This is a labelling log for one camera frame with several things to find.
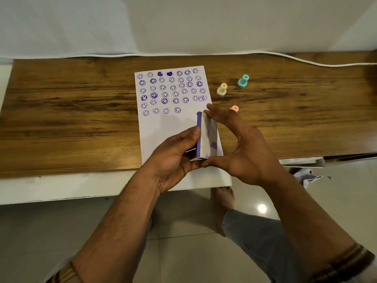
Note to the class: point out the person's right hand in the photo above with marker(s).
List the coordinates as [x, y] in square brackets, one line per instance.
[247, 156]

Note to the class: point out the person's left hand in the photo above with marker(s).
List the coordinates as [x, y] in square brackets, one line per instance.
[170, 162]

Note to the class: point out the white stamped paper sheet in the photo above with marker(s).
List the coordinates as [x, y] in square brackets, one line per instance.
[165, 129]

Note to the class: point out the purple ink pad base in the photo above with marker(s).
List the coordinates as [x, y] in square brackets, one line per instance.
[199, 138]

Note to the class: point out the white ink pad lid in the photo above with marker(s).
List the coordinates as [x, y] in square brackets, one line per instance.
[209, 135]

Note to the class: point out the pink stamp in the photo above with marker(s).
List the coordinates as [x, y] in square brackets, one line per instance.
[234, 108]

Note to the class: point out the person's right forearm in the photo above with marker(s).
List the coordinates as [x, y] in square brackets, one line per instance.
[303, 221]

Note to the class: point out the person's left forearm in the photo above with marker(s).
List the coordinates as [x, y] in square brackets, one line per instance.
[117, 232]

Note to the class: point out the person's bare foot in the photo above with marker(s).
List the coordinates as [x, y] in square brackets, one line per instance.
[222, 203]

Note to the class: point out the crumpled white paper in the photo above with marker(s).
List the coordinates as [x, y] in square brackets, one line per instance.
[306, 176]

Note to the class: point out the cream stamp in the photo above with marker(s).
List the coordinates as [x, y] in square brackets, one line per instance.
[222, 90]

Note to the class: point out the teal stamp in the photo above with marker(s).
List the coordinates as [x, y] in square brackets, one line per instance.
[243, 81]

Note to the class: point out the white cardboard box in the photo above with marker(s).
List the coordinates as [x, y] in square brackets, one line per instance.
[300, 162]

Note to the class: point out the grey trousers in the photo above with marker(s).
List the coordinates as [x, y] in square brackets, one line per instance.
[259, 241]

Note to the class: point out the wooden board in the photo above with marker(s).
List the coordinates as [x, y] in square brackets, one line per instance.
[73, 114]

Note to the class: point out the white low bench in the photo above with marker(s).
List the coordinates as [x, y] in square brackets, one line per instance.
[59, 187]

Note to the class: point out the white backdrop cloth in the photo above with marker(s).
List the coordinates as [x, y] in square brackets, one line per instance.
[176, 23]

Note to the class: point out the plaid shirt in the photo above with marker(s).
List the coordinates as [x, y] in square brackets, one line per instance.
[353, 262]

